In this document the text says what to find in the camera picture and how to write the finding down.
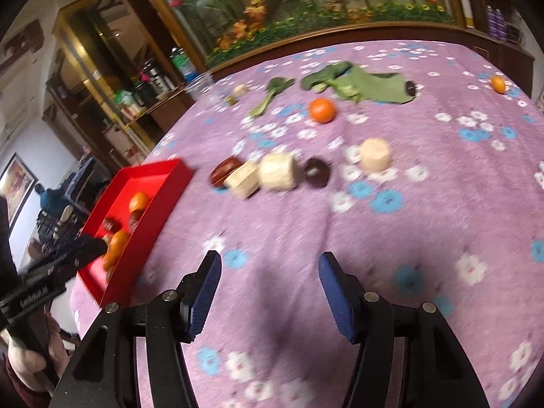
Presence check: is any single bok choy stalk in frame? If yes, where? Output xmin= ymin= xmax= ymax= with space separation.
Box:
xmin=249 ymin=76 xmax=296 ymax=118

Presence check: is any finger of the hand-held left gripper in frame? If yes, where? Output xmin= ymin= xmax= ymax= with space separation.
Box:
xmin=53 ymin=235 xmax=108 ymax=273

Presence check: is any large orange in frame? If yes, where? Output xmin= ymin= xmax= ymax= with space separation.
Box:
xmin=108 ymin=229 xmax=131 ymax=256
xmin=309 ymin=97 xmax=337 ymax=124
xmin=128 ymin=191 xmax=152 ymax=214

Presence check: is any wooden sideboard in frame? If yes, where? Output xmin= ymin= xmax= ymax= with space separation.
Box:
xmin=467 ymin=21 xmax=537 ymax=96

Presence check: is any clear plastic cup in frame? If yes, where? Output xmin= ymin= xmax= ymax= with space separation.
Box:
xmin=186 ymin=73 xmax=215 ymax=98

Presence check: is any glass cabinet with artificial plants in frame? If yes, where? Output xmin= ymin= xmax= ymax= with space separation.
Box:
xmin=140 ymin=0 xmax=468 ymax=69

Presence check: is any red plastic tray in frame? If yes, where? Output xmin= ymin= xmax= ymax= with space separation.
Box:
xmin=75 ymin=157 xmax=196 ymax=309

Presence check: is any clear water bottle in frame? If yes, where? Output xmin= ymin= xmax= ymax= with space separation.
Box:
xmin=172 ymin=47 xmax=199 ymax=84

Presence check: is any peeled banana piece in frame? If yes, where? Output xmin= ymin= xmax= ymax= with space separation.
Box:
xmin=258 ymin=152 xmax=297 ymax=191
xmin=358 ymin=138 xmax=391 ymax=174

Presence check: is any large green leaf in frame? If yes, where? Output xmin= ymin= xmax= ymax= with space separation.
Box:
xmin=340 ymin=66 xmax=415 ymax=105

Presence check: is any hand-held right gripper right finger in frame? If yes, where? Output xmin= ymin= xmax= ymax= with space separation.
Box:
xmin=319 ymin=252 xmax=489 ymax=408

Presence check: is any framed wall picture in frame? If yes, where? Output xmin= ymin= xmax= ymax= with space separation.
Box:
xmin=0 ymin=152 xmax=40 ymax=231

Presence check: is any steel thermos flask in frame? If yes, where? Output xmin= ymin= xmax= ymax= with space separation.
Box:
xmin=142 ymin=59 xmax=173 ymax=95

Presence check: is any person's left hand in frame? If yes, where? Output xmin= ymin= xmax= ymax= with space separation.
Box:
xmin=0 ymin=312 xmax=71 ymax=389

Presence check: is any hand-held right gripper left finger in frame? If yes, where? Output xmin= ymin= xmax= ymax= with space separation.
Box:
xmin=49 ymin=250 xmax=222 ymax=408

